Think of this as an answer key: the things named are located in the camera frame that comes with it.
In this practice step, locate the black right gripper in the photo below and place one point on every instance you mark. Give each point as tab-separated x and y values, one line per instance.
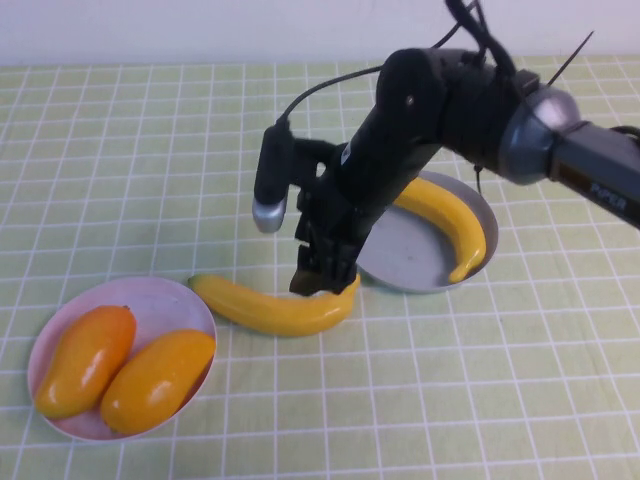
335	215

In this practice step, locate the yellow plastic banana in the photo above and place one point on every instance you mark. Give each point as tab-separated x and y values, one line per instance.
465	225
260	312

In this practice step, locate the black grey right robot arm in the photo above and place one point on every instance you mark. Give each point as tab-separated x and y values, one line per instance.
420	125

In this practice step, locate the grey round plate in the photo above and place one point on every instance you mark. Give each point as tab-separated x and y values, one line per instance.
410	250

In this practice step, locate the pink round plate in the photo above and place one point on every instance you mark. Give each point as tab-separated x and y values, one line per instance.
150	300

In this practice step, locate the green checked tablecloth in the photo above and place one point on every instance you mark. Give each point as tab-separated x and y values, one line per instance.
350	400

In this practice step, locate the yellow orange mango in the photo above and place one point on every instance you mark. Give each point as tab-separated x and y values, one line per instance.
155	380

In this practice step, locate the deep orange mango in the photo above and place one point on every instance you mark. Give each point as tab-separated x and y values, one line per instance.
85	360

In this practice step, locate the black zip tie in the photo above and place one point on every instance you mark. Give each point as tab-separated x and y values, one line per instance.
572	57

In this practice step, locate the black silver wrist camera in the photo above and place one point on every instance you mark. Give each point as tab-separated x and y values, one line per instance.
272	170

